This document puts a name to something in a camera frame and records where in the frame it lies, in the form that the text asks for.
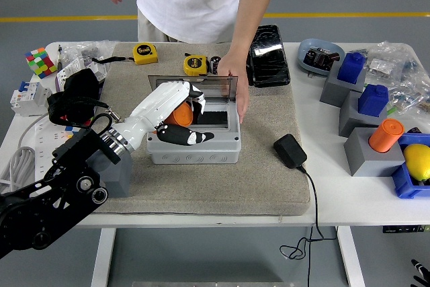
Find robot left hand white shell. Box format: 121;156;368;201
112;81;216;152

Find orange cylinder battery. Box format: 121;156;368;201
164;101;195;126
368;118;405;153

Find blue-grey bowl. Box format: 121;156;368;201
298;38;346;78

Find white table leg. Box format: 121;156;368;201
90;228;117;287
337;226;366;287

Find black plug with cord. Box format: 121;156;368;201
273;133;339;287

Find glossy black device on stand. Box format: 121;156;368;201
247;24;291;88

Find beige fabric mat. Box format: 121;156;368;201
72;42;312;216

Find smoky transparent box lid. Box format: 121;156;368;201
147;75;239;103

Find robot right hand black fingers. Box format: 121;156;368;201
411;259;430;287

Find yellow tape measure black strap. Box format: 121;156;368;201
91;43;159;66

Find clear bag of white parts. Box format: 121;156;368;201
364;57;394;77

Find white power strip with cable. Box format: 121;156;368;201
0;114;73;194

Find clear bags of dark parts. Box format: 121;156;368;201
62;40;120;66

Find grey cube holder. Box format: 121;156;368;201
97;151;133;198
338;91;390;138
318;61;368;109
343;127;406;177

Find clear bags of small parts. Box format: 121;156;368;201
355;40;430;116

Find yellow tape measure chrome face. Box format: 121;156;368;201
183;54;210;77

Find blue plastic bin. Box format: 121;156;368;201
390;132;430;200

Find white circuit breaker blue switch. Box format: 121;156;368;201
9;81;52;117

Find dark electronic parts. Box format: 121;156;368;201
303;46;341;72

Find blue bottle-shaped block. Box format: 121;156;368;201
357;84;390;118
337;52;366;85

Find grey plastic electrical box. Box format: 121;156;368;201
146;97;242;165

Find black table control panel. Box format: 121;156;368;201
382;224;430;234

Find person's left hand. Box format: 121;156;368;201
216;52;250;125

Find yellow lemon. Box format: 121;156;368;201
402;143;430;182

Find black cloth bag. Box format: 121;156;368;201
46;68;101;123

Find colourful puzzle cube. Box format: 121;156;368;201
24;47;58;79
64;125;83;139

